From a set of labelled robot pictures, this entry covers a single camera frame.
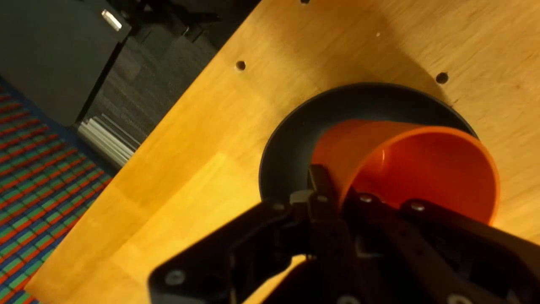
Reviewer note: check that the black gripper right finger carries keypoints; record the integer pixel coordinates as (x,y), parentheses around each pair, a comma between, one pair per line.
(439,254)

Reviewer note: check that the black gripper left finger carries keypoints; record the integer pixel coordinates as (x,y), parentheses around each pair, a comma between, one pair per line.
(263,242)

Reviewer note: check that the orange plastic cup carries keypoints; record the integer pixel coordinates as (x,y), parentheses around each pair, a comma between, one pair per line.
(427,170)

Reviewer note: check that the black bowl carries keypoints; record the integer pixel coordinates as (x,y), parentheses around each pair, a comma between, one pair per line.
(292,146)

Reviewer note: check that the silver aluminium bar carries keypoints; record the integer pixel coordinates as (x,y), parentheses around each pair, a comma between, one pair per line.
(106,141)

